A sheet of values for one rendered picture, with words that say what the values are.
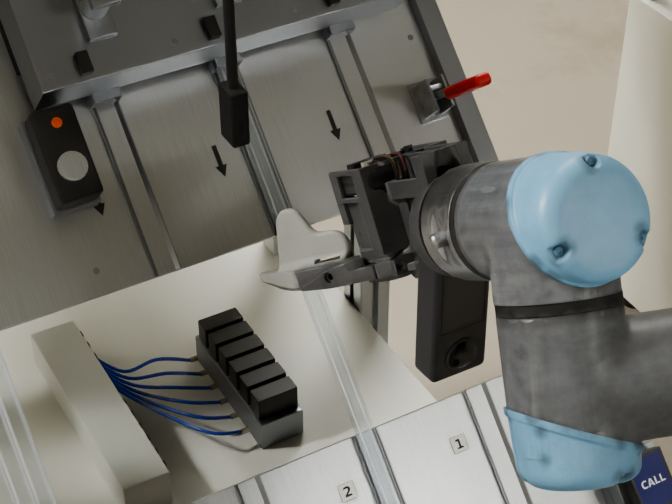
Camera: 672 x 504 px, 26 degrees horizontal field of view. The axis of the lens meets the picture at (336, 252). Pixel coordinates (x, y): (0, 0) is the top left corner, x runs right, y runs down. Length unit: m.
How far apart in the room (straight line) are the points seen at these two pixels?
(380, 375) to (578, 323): 0.80
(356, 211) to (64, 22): 0.30
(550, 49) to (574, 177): 2.61
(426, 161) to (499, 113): 2.24
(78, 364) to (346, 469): 0.45
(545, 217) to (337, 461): 0.47
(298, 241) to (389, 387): 0.57
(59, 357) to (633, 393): 0.87
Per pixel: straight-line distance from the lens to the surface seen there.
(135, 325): 1.69
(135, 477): 1.46
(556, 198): 0.80
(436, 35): 1.32
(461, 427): 1.26
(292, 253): 1.05
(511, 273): 0.83
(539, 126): 3.14
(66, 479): 1.53
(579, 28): 3.51
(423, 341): 1.01
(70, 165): 1.15
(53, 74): 1.15
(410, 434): 1.24
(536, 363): 0.83
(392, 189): 0.98
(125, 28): 1.18
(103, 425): 1.51
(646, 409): 0.85
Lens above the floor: 1.73
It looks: 39 degrees down
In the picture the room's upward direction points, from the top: straight up
